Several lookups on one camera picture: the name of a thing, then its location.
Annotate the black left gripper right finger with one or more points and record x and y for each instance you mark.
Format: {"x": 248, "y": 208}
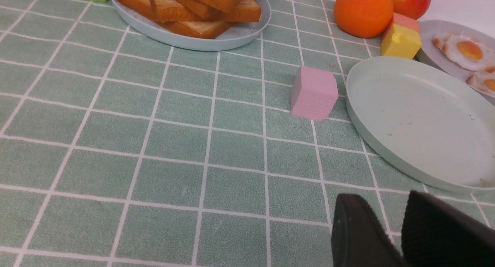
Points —
{"x": 435, "y": 234}

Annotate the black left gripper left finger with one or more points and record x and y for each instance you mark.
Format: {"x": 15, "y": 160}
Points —
{"x": 358, "y": 239}

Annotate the pale green empty plate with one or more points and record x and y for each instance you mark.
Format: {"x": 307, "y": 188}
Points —
{"x": 427, "y": 124}

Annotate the pink foam cube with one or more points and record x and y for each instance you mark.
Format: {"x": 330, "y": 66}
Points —
{"x": 314, "y": 94}

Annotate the fried egg front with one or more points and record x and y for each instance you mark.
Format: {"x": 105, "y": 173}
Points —
{"x": 483, "y": 80}

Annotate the fried egg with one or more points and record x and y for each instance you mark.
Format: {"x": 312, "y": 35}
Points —
{"x": 483, "y": 80}
{"x": 468, "y": 52}

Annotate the fried egg rear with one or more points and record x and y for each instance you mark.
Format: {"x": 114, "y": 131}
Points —
{"x": 468, "y": 52}

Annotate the grey plate with eggs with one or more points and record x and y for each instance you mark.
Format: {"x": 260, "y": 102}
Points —
{"x": 430, "y": 55}

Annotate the yellow foam cube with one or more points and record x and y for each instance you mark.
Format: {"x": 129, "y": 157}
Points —
{"x": 400, "y": 41}

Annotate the salmon foam cube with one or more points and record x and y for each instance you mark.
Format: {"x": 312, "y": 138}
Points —
{"x": 404, "y": 21}

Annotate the orange fruit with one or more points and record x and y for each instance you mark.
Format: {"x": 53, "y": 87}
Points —
{"x": 363, "y": 18}

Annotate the red apple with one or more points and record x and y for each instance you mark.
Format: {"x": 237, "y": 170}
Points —
{"x": 414, "y": 9}

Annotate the blue-grey bread plate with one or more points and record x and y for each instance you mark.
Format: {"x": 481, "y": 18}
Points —
{"x": 239, "y": 35}

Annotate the green checkered tablecloth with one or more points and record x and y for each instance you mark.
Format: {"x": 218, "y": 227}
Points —
{"x": 120, "y": 151}

